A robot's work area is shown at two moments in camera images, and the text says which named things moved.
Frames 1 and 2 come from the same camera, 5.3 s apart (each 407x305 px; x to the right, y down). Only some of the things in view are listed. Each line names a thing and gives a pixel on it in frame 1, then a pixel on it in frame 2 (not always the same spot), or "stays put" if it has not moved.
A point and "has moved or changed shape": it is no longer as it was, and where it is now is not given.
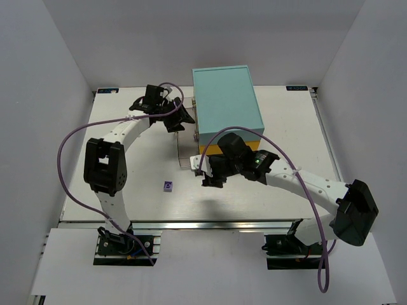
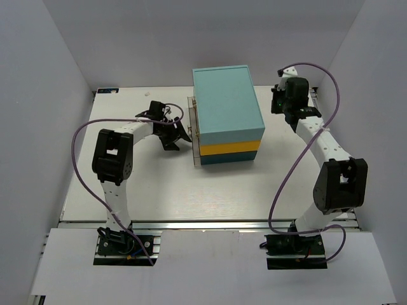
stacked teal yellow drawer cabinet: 224,97 stays put
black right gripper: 213,171 -> 275,103
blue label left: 108,90 stays put
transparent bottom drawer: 188,140 has moved or changed shape
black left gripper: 175,115 -> 170,134
